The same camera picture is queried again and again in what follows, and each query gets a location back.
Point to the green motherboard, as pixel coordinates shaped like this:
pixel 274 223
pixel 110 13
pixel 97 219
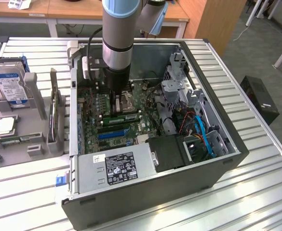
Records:
pixel 92 134

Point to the green RAM stick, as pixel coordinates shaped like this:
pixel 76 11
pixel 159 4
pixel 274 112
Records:
pixel 15 140
pixel 117 119

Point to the white papers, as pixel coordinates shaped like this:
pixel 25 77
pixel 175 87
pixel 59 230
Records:
pixel 19 4

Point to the blue expansion slot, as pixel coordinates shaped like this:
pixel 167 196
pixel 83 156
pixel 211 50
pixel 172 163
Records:
pixel 111 134

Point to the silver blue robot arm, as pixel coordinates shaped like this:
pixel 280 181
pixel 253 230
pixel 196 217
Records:
pixel 117 29

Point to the silver CPU socket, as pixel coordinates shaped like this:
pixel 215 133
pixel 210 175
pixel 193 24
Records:
pixel 130 101

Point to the black box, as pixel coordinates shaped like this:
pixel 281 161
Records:
pixel 259 96

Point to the grey parts rack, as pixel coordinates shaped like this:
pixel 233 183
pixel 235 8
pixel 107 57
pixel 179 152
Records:
pixel 32 149

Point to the silver metal disk bay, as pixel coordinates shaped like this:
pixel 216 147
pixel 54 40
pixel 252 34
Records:
pixel 174 84

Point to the graphics card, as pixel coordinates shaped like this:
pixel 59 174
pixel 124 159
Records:
pixel 54 110

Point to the wooden desk white frame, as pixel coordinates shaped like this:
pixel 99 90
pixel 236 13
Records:
pixel 78 12
pixel 15 10

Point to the black open PC case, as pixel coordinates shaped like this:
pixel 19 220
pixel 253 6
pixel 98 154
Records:
pixel 155 199

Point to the wooden cabinet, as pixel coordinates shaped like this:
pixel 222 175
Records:
pixel 210 21

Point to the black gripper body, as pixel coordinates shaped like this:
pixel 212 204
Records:
pixel 117 77

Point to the grey power supply unit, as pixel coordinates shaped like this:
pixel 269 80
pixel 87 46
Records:
pixel 92 175

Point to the silver CPU chip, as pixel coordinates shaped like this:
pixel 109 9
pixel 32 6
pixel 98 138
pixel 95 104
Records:
pixel 5 126

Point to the hard disk blue label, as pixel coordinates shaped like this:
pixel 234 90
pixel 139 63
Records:
pixel 7 84

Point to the black fan shroud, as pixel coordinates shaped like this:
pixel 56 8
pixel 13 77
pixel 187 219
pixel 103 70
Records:
pixel 165 151

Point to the blue case latch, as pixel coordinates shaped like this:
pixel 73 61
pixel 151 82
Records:
pixel 60 181

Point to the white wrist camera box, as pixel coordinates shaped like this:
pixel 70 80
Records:
pixel 85 68

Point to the blue disk caddy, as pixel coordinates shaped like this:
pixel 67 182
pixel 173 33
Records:
pixel 22 63

